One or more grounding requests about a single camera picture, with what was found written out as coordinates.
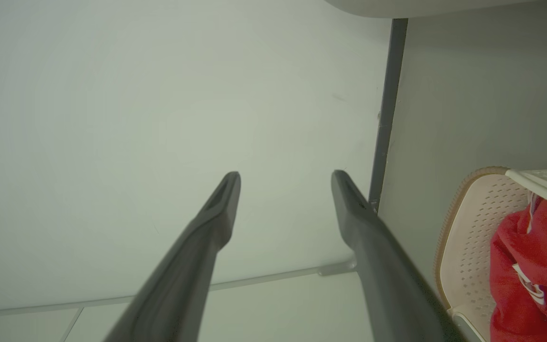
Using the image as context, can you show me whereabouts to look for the dark grey baseboard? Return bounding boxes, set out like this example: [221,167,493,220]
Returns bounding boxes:
[368,18,409,212]

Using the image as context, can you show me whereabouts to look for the cream perforated laundry basket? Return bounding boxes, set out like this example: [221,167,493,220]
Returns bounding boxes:
[435,166,547,342]

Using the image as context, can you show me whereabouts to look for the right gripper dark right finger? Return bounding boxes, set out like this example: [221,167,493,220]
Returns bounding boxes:
[331,170,469,342]

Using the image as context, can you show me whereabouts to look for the grey fabric sofa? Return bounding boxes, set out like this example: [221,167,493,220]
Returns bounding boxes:
[323,0,540,19]

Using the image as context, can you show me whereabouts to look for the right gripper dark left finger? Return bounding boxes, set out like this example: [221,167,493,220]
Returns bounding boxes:
[104,171,242,342]

